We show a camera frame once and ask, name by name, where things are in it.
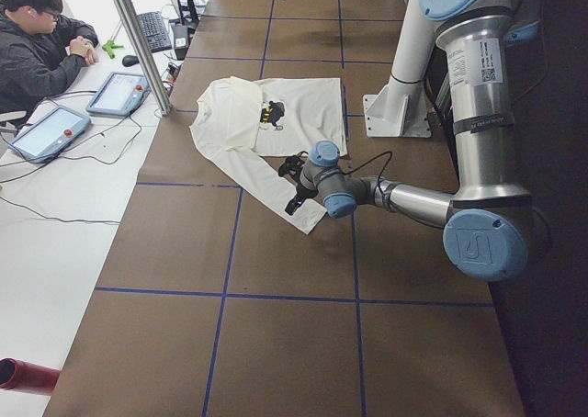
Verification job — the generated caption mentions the black computer mouse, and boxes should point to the black computer mouse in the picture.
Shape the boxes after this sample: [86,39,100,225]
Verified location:
[121,55,139,67]

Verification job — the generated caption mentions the aluminium frame post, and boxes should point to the aluminium frame post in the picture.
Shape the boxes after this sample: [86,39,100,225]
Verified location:
[113,0,172,116]

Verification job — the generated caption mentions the far teach pendant tablet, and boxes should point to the far teach pendant tablet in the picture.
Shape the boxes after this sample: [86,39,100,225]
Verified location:
[85,72,151,118]

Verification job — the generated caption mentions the green plastic tool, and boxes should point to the green plastic tool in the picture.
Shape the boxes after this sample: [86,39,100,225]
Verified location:
[102,39,124,59]

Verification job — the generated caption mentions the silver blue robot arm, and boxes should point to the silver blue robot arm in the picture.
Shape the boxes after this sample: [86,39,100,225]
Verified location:
[278,0,548,281]

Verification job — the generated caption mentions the red cylinder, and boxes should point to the red cylinder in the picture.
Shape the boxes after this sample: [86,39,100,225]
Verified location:
[1,358,61,396]

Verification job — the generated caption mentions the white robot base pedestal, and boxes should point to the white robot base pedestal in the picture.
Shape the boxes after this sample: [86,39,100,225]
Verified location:
[363,0,435,138]

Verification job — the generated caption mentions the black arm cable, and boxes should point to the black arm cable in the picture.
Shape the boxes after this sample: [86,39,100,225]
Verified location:
[293,149,395,193]

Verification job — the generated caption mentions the seated person black jacket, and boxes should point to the seated person black jacket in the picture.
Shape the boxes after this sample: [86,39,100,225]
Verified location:
[1,0,98,130]

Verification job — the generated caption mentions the near teach pendant tablet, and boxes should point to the near teach pendant tablet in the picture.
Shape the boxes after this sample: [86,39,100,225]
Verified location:
[8,106,91,163]

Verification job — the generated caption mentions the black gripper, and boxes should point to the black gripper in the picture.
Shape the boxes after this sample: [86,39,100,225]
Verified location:
[277,155,317,215]

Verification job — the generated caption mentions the cream long-sleeve cat shirt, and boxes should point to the cream long-sleeve cat shirt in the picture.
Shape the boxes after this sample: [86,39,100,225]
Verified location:
[190,76,347,233]

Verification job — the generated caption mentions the teach pendant tablet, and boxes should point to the teach pendant tablet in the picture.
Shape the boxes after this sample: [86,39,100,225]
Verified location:
[8,106,91,163]
[85,72,151,118]

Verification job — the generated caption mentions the black keyboard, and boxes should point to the black keyboard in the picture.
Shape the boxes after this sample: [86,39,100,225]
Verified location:
[137,12,172,52]

